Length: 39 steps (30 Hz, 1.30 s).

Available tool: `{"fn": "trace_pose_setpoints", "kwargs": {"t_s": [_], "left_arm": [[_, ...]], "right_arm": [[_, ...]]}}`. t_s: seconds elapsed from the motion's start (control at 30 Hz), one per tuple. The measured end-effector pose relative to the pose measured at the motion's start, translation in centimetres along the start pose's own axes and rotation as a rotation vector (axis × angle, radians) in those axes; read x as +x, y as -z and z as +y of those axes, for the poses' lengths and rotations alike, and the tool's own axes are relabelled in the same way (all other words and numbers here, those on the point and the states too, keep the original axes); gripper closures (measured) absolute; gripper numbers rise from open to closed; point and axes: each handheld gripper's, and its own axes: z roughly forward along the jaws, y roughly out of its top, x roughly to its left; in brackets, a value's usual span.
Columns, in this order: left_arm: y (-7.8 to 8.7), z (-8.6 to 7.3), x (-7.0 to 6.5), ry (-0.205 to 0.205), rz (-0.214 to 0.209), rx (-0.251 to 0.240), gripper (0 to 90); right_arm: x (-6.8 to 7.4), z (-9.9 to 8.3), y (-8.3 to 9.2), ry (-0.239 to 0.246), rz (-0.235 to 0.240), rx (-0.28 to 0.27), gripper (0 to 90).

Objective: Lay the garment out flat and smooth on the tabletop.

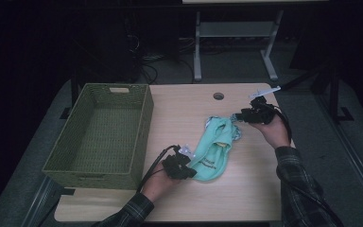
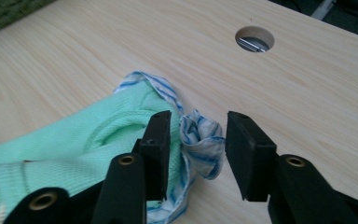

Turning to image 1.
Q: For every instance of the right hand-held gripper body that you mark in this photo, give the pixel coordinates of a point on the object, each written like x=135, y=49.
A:
x=260, y=113

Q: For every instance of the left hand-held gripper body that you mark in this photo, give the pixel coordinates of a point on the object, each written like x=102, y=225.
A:
x=173, y=165

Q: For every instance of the mint green garment striped trim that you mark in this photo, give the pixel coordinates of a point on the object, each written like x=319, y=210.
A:
x=214, y=151

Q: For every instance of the green woven basket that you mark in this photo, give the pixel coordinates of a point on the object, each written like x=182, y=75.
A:
x=107, y=135

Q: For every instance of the person's right hand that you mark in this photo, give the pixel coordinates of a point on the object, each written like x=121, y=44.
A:
x=274, y=132

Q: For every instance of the person's left hand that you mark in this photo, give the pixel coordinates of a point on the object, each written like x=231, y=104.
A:
x=157, y=186

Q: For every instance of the black metal stand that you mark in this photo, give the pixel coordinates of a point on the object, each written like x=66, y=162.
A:
x=334, y=91

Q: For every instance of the dark computer tower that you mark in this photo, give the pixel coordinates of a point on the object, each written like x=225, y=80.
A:
x=113, y=47

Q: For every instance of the white metal table frame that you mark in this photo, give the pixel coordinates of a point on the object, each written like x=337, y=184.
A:
x=234, y=30

